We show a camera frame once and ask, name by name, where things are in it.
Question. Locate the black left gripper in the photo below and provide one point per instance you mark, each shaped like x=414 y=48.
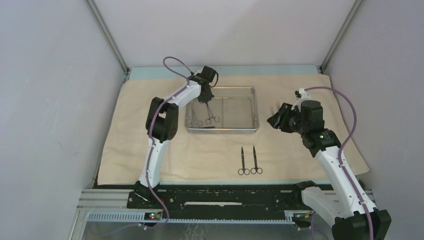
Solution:
x=206 y=98

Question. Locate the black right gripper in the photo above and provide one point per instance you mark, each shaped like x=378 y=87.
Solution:
x=285 y=111

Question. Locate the thin metal needle tweezers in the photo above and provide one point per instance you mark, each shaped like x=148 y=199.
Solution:
x=274 y=109

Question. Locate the metal surgical instrument tray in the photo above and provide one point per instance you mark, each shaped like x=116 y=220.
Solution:
x=235 y=106

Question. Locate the metal hemostat clamp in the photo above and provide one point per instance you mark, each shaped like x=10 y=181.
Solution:
x=211 y=118
x=195 y=122

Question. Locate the metal surgical scissors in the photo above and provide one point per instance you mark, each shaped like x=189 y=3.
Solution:
x=256 y=169

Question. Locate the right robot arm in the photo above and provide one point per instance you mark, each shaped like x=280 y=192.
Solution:
x=355 y=216

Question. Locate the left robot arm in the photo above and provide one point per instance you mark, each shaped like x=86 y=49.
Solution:
x=163 y=120

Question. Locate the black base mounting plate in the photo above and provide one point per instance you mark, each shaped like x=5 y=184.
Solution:
x=172 y=197

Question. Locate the aluminium frame rail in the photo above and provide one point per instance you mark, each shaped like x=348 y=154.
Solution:
x=110 y=205

